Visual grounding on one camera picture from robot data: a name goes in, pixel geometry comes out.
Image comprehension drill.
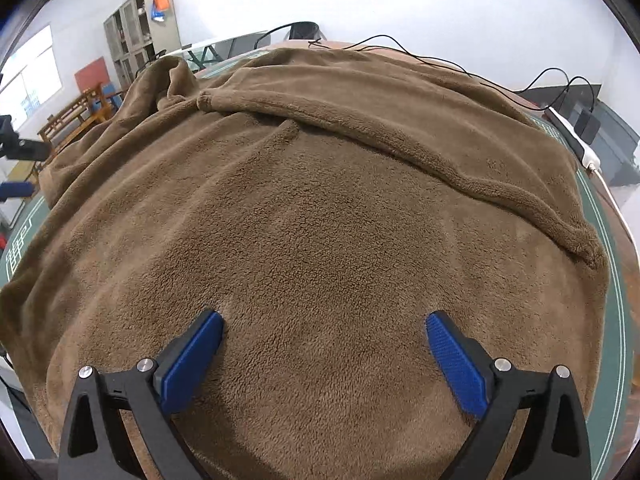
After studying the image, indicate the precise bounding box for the green table mat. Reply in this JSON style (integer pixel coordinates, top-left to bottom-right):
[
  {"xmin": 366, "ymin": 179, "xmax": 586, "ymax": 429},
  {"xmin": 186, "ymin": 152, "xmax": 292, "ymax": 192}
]
[{"xmin": 0, "ymin": 49, "xmax": 628, "ymax": 441}]

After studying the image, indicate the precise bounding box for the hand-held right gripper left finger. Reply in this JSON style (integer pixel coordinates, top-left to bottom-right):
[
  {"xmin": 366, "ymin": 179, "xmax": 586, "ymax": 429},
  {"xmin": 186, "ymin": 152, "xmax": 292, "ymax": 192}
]
[{"xmin": 59, "ymin": 310, "xmax": 225, "ymax": 480}]

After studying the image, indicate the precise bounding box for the black metal chair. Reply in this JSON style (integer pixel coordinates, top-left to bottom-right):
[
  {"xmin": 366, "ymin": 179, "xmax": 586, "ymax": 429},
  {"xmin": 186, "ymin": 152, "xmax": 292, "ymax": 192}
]
[
  {"xmin": 134, "ymin": 49, "xmax": 168, "ymax": 81},
  {"xmin": 252, "ymin": 21, "xmax": 328, "ymax": 51}
]

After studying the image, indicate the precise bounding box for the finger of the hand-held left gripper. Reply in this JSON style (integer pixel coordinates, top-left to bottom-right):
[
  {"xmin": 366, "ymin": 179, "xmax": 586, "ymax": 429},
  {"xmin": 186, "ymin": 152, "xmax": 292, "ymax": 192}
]
[
  {"xmin": 0, "ymin": 115, "xmax": 51, "ymax": 162},
  {"xmin": 0, "ymin": 181, "xmax": 35, "ymax": 202}
]

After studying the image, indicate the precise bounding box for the wooden chair with blue cushion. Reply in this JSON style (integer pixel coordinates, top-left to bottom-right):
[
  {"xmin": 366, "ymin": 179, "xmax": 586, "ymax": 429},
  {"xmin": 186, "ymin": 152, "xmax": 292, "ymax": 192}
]
[{"xmin": 37, "ymin": 82, "xmax": 126, "ymax": 161}]

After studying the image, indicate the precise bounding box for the brown fleece garment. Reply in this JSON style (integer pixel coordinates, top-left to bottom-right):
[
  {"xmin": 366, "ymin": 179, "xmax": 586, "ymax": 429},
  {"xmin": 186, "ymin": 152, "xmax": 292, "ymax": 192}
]
[{"xmin": 0, "ymin": 47, "xmax": 610, "ymax": 480}]

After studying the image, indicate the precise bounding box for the grey metal cabinet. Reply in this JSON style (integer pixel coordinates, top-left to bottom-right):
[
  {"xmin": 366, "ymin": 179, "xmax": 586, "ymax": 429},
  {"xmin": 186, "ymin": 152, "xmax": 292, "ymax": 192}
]
[{"xmin": 103, "ymin": 0, "xmax": 182, "ymax": 86}]

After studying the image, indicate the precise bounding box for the black adapter cable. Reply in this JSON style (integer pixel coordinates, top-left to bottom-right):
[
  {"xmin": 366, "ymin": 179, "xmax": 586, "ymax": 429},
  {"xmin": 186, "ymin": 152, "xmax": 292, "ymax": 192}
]
[{"xmin": 517, "ymin": 67, "xmax": 601, "ymax": 111}]

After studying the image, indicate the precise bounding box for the black power adapter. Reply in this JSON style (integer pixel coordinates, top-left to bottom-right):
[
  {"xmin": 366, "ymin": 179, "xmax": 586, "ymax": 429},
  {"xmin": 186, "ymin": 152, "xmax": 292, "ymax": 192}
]
[
  {"xmin": 552, "ymin": 85, "xmax": 583, "ymax": 121},
  {"xmin": 575, "ymin": 110, "xmax": 603, "ymax": 145}
]

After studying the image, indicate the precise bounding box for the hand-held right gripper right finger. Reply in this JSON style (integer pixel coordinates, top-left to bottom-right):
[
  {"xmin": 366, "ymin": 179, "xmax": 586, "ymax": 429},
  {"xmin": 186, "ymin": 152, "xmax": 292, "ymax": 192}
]
[{"xmin": 425, "ymin": 311, "xmax": 593, "ymax": 480}]

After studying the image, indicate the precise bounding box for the window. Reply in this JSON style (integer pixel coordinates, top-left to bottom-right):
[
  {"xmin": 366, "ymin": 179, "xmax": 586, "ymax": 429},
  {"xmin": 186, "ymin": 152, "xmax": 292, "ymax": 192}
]
[{"xmin": 0, "ymin": 25, "xmax": 63, "ymax": 131}]

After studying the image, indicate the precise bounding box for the red board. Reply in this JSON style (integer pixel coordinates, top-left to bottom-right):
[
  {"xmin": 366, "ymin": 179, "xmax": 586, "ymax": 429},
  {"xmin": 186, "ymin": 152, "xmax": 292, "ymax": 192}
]
[{"xmin": 75, "ymin": 57, "xmax": 108, "ymax": 93}]

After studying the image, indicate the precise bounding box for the white power strip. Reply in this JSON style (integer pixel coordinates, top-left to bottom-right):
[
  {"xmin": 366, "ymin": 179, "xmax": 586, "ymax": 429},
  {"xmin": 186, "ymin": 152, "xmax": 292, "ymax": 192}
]
[{"xmin": 544, "ymin": 106, "xmax": 602, "ymax": 173}]

